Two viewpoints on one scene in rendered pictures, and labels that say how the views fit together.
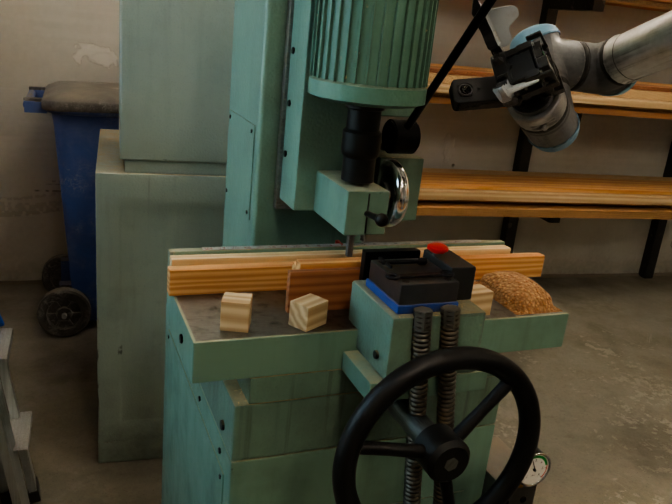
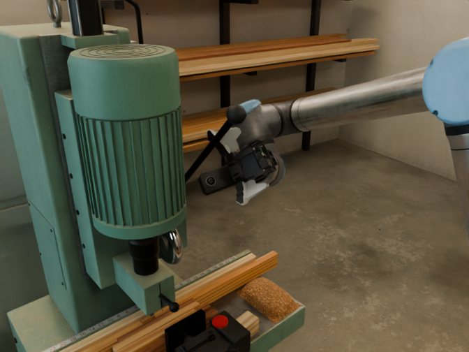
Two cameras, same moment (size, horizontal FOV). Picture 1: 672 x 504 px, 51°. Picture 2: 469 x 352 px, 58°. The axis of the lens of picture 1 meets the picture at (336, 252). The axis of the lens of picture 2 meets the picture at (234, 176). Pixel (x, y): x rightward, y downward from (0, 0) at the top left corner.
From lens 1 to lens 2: 0.45 m
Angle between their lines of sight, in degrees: 17
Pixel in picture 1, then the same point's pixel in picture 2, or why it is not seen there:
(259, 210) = (72, 283)
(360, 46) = (130, 200)
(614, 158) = (278, 86)
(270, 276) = not seen: outside the picture
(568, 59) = (270, 123)
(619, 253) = (289, 140)
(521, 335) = (280, 334)
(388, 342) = not seen: outside the picture
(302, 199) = (106, 280)
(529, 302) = (280, 310)
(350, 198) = (146, 292)
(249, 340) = not seen: outside the picture
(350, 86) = (129, 229)
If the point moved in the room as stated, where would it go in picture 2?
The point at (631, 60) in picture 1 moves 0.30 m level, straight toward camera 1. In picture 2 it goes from (312, 122) to (329, 172)
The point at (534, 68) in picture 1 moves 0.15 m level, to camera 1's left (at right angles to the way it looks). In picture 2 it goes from (259, 167) to (185, 177)
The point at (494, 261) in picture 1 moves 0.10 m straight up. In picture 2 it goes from (248, 272) to (249, 238)
